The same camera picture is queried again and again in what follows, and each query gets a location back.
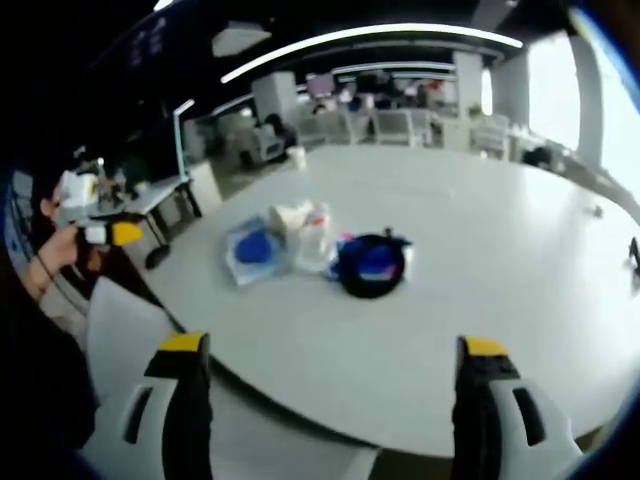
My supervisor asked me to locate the person's dark clothing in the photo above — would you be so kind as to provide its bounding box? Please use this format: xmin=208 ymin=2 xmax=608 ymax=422
xmin=0 ymin=294 xmax=99 ymax=454

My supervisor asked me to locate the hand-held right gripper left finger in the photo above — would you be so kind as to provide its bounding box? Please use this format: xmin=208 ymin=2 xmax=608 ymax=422
xmin=78 ymin=329 xmax=212 ymax=480

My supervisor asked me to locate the wall monitor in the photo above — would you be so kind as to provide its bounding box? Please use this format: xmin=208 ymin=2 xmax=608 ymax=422
xmin=305 ymin=73 xmax=335 ymax=98

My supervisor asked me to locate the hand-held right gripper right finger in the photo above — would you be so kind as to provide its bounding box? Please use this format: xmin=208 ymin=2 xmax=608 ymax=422
xmin=451 ymin=335 xmax=587 ymax=480

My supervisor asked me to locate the person's left hand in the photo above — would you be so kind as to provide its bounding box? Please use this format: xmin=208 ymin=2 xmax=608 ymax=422
xmin=35 ymin=225 xmax=86 ymax=274

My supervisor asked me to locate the white plastic bag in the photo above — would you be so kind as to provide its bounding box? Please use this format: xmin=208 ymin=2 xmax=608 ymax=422
xmin=268 ymin=198 xmax=335 ymax=275

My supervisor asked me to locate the black round item blue inside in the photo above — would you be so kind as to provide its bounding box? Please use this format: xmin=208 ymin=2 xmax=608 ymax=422
xmin=329 ymin=227 xmax=415 ymax=301

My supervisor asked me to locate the white round table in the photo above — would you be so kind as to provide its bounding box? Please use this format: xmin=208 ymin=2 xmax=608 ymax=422
xmin=143 ymin=144 xmax=640 ymax=459

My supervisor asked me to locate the black chair base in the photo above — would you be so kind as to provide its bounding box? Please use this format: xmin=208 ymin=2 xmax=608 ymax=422
xmin=143 ymin=243 xmax=172 ymax=272

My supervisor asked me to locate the black wrist band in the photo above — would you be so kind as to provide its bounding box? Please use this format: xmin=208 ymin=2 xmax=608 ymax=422
xmin=35 ymin=252 xmax=57 ymax=297

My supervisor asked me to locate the long curved ceiling light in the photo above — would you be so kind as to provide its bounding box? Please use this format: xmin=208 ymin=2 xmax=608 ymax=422
xmin=219 ymin=23 xmax=525 ymax=85

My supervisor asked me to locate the white desk with dark legs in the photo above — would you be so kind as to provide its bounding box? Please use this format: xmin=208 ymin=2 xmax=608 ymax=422
xmin=122 ymin=173 xmax=204 ymax=244

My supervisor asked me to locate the row of white chairs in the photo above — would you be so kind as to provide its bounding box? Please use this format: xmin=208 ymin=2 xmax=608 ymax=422
xmin=297 ymin=107 xmax=512 ymax=157

